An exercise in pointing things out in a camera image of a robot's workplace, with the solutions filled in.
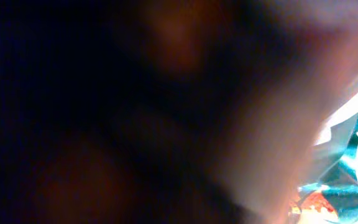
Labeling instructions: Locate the dark green snack bag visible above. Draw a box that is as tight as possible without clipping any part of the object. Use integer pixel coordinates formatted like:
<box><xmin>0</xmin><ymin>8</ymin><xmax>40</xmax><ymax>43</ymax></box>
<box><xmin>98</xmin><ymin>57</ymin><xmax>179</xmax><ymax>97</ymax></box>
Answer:
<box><xmin>286</xmin><ymin>112</ymin><xmax>358</xmax><ymax>223</ymax></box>

